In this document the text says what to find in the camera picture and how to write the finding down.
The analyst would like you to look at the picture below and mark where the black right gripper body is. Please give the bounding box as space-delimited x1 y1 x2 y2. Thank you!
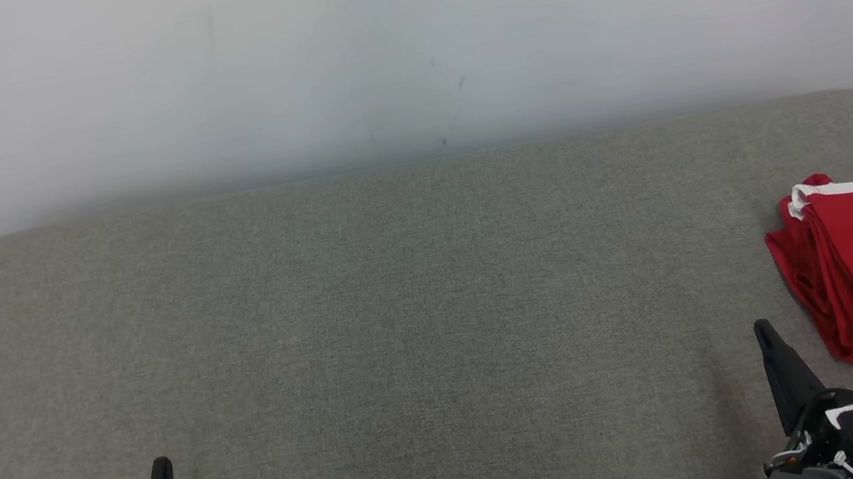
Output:
755 384 853 479

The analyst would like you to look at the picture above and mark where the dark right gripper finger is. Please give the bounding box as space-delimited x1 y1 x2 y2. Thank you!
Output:
752 311 833 439

